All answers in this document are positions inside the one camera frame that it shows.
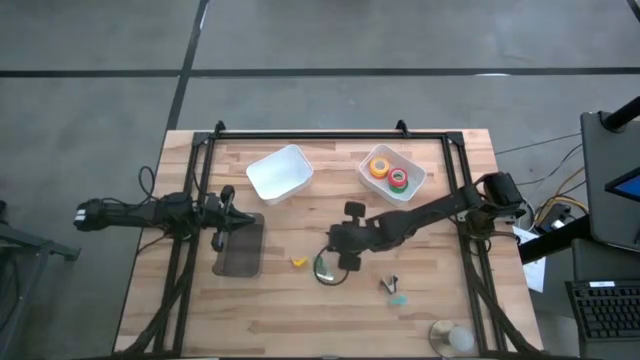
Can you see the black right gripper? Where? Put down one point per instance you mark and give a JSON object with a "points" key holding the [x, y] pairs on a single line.
{"points": [[357, 237]]}

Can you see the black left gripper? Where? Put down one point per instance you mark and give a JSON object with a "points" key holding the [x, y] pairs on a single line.
{"points": [[213, 215]]}

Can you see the small yellow stapler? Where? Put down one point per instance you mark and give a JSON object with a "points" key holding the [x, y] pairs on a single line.
{"points": [[299, 261]]}

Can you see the silver binder clip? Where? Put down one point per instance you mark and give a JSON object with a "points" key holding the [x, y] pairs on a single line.
{"points": [[389, 284]]}

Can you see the orange tape roll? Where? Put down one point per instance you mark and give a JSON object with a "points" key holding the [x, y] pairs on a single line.
{"points": [[380, 177]]}

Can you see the green tape roll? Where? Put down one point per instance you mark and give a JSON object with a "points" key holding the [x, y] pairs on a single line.
{"points": [[399, 190]]}

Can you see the yellow tape roll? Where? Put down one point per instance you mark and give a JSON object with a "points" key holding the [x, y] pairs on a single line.
{"points": [[373, 165]]}

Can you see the red tape roll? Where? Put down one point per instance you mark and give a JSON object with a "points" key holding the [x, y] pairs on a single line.
{"points": [[390, 176]]}

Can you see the teal staple remover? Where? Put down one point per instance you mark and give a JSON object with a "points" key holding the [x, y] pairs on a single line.
{"points": [[398, 301]]}

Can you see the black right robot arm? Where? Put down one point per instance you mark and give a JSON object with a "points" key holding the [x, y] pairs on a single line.
{"points": [[425, 212]]}

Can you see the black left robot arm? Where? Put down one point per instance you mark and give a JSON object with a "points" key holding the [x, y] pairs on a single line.
{"points": [[125, 215]]}

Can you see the grey translucent plastic bin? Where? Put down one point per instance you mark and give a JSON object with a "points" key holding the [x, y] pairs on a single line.
{"points": [[245, 250]]}

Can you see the white plastic bin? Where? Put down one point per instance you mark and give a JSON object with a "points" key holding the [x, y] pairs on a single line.
{"points": [[415, 172], [280, 172]]}

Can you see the white round bulb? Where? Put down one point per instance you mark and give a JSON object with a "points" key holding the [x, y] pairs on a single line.
{"points": [[461, 340]]}

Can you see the white paper sheet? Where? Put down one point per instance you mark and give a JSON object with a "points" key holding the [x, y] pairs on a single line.
{"points": [[536, 277]]}

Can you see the grey metal stand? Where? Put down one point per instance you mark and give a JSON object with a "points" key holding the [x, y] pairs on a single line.
{"points": [[30, 240]]}

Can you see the black beam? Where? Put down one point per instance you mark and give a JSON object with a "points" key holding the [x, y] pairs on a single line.
{"points": [[550, 242]]}

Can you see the black power adapter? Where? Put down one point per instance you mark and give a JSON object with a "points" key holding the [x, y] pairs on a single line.
{"points": [[557, 220]]}

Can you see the grey cart panel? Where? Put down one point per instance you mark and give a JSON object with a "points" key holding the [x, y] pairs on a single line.
{"points": [[600, 175]]}

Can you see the grey laptop black keyboard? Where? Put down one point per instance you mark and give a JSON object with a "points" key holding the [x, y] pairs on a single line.
{"points": [[605, 312]]}

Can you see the blue lit screen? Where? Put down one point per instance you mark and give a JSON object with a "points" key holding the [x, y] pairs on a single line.
{"points": [[630, 189]]}

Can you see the black pole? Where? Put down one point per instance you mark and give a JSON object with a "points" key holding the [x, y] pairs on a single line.
{"points": [[622, 116]]}

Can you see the black aluminium frame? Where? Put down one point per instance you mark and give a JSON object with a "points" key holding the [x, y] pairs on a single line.
{"points": [[325, 135]]}

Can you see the grey metal bracket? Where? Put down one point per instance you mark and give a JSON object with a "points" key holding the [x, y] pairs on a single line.
{"points": [[462, 217]]}

